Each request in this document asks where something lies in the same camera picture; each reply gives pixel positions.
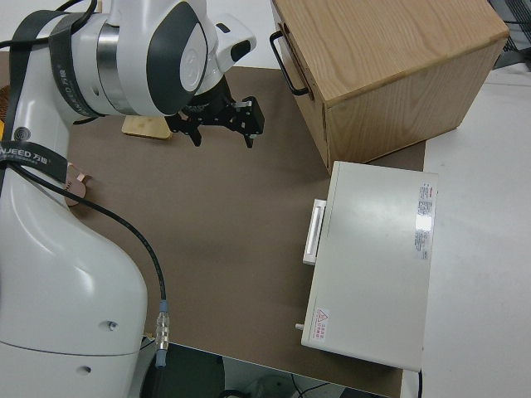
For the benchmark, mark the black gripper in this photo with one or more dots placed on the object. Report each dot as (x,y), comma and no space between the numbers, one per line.
(207,103)

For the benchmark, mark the pink mug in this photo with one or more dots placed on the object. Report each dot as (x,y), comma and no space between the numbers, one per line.
(79,188)

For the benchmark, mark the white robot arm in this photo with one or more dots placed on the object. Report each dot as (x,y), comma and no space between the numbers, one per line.
(62,269)

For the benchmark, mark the wooden mug tree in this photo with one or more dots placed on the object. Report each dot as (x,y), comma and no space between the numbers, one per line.
(145,128)

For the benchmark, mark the wooden cabinet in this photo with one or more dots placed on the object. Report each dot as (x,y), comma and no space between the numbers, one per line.
(394,49)

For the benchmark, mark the white toaster oven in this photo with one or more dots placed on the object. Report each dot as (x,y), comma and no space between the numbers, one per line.
(373,257)

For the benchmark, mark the grey round floor object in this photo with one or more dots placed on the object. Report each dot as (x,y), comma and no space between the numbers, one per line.
(269,387)

